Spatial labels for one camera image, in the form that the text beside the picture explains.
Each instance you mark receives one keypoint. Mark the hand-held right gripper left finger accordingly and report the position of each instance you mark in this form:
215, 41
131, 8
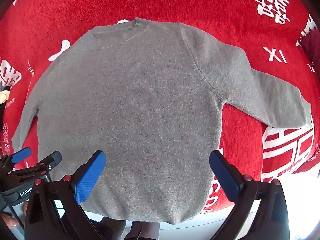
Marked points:
90, 177

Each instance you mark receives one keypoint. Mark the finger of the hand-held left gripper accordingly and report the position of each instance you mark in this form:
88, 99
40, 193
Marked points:
21, 154
51, 161

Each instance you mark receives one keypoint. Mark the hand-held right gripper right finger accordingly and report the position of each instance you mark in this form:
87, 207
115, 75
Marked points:
223, 175

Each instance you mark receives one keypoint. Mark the grey knit sweater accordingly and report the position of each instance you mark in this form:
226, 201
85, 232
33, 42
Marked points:
140, 110

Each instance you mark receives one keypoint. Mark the person's left hand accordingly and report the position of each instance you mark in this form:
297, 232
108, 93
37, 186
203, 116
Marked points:
8, 222

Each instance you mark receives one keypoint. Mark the cream and black object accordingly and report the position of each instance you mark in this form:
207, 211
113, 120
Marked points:
3, 95

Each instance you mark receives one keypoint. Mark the person's legs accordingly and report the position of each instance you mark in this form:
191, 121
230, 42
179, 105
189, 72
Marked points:
140, 231

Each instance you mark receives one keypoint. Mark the red printed blanket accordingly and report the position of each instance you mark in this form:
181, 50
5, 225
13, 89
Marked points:
212, 7

